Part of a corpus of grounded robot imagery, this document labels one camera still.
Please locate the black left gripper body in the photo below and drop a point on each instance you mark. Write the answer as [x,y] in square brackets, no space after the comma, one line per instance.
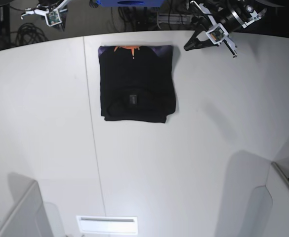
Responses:
[236,15]

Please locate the black T-shirt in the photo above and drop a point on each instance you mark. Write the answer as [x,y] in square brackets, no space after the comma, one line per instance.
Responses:
[136,83]

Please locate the blue box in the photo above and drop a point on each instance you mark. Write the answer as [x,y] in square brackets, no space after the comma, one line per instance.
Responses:
[136,3]

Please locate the white partition panel right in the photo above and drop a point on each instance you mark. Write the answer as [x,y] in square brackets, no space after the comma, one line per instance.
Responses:
[272,207]

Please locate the white partition panel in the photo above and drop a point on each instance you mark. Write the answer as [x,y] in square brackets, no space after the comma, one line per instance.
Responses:
[29,215]
[272,207]

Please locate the white partition panel left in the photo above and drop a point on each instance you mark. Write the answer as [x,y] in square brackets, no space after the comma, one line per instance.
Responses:
[29,215]

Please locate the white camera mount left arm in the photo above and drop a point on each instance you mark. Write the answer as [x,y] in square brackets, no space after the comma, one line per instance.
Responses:
[216,32]

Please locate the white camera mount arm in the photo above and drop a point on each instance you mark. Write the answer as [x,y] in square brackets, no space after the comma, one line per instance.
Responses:
[50,10]
[216,32]

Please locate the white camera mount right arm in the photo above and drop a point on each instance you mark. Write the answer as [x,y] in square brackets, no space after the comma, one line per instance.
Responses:
[50,10]

